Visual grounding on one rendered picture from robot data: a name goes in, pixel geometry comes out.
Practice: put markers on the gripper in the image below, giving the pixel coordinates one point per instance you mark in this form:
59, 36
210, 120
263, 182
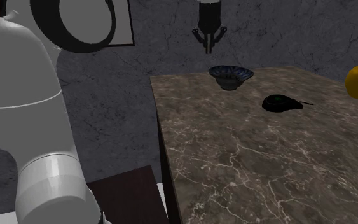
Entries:
210, 15

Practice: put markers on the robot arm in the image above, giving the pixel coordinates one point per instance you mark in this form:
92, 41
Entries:
20, 93

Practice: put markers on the blue patterned bowl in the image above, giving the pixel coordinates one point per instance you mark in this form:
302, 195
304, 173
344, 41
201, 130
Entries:
230, 76

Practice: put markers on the black computer mouse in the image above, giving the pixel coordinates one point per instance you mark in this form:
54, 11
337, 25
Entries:
279, 104

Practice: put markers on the brown marble table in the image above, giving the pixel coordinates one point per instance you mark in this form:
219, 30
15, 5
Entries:
259, 161

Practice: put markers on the grey wall picture black frame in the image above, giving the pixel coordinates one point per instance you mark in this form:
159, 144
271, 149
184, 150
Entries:
123, 24

